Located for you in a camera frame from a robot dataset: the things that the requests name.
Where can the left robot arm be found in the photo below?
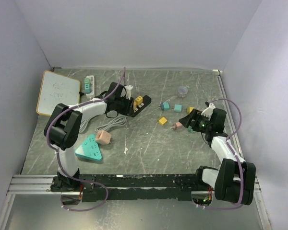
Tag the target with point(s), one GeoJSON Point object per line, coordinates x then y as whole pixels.
{"type": "Point", "coordinates": [63, 127]}

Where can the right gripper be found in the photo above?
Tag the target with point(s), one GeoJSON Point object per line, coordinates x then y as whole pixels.
{"type": "Point", "coordinates": [187, 120]}

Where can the clear plastic cup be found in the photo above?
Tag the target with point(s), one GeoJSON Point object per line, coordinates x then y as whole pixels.
{"type": "Point", "coordinates": [182, 92]}

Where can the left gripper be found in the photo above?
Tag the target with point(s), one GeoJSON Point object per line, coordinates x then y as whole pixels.
{"type": "Point", "coordinates": [129, 109]}

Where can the small whiteboard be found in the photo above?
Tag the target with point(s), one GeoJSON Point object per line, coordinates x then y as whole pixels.
{"type": "Point", "coordinates": [55, 89]}

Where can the white power strip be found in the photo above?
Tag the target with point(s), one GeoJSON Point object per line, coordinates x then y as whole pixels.
{"type": "Point", "coordinates": [92, 94]}

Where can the black power strip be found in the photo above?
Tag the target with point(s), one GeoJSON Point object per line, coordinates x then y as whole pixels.
{"type": "Point", "coordinates": [146, 102]}

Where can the green plug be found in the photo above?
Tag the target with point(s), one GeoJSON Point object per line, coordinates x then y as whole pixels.
{"type": "Point", "coordinates": [189, 129]}
{"type": "Point", "coordinates": [87, 81]}

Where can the black base bar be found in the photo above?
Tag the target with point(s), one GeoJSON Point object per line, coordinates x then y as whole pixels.
{"type": "Point", "coordinates": [182, 187]}

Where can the aluminium rail frame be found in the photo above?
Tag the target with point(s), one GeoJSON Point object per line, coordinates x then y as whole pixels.
{"type": "Point", "coordinates": [150, 172]}

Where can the pink cube socket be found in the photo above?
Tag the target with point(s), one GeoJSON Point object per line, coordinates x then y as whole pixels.
{"type": "Point", "coordinates": [103, 137]}

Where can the pink plug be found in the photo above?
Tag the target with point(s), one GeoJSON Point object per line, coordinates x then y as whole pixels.
{"type": "Point", "coordinates": [176, 126]}

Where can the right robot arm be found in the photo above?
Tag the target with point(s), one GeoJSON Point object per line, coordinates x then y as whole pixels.
{"type": "Point", "coordinates": [235, 179]}

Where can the teal triangular socket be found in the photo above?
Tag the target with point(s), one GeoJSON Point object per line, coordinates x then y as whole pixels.
{"type": "Point", "coordinates": [89, 149]}

